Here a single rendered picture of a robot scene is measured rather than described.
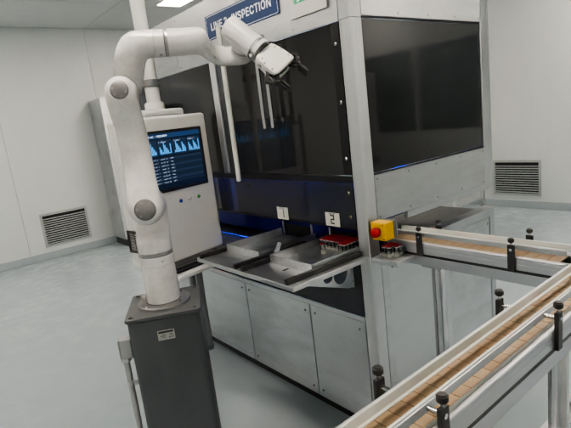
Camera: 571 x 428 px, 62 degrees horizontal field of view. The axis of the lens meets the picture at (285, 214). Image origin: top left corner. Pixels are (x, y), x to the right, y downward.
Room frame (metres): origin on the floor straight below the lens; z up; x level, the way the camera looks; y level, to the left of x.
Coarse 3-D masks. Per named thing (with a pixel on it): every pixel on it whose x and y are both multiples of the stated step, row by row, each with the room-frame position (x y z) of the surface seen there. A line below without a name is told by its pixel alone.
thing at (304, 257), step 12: (312, 240) 2.06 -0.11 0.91; (276, 252) 1.94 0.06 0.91; (288, 252) 1.98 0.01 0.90; (300, 252) 2.01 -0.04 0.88; (312, 252) 1.98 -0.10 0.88; (336, 252) 1.94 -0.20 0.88; (348, 252) 1.84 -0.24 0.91; (288, 264) 1.82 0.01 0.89; (300, 264) 1.77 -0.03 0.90; (312, 264) 1.72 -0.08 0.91
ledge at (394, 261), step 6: (372, 258) 1.82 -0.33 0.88; (378, 258) 1.80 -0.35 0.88; (384, 258) 1.79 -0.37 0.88; (390, 258) 1.78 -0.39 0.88; (396, 258) 1.77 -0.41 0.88; (402, 258) 1.76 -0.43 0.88; (408, 258) 1.76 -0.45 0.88; (414, 258) 1.78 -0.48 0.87; (384, 264) 1.77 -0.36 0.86; (390, 264) 1.75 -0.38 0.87; (396, 264) 1.72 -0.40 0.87; (402, 264) 1.74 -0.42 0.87
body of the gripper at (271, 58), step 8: (264, 48) 1.68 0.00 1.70; (272, 48) 1.69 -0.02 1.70; (280, 48) 1.69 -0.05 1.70; (256, 56) 1.68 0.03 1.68; (264, 56) 1.67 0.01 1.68; (272, 56) 1.67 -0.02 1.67; (280, 56) 1.67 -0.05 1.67; (288, 56) 1.67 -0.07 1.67; (256, 64) 1.70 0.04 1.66; (264, 64) 1.65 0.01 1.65; (272, 64) 1.65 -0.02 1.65; (280, 64) 1.66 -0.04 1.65; (288, 64) 1.66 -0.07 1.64; (264, 72) 1.68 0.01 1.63; (272, 72) 1.64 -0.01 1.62; (280, 72) 1.68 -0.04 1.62
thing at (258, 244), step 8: (272, 232) 2.35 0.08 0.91; (280, 232) 2.39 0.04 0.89; (240, 240) 2.23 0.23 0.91; (248, 240) 2.26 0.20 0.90; (256, 240) 2.29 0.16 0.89; (264, 240) 2.29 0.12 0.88; (272, 240) 2.27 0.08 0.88; (280, 240) 2.25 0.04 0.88; (288, 240) 2.24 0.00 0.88; (296, 240) 2.12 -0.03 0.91; (232, 248) 2.15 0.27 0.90; (240, 248) 2.09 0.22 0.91; (248, 248) 2.18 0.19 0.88; (256, 248) 2.17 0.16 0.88; (264, 248) 2.15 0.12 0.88; (272, 248) 2.03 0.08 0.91
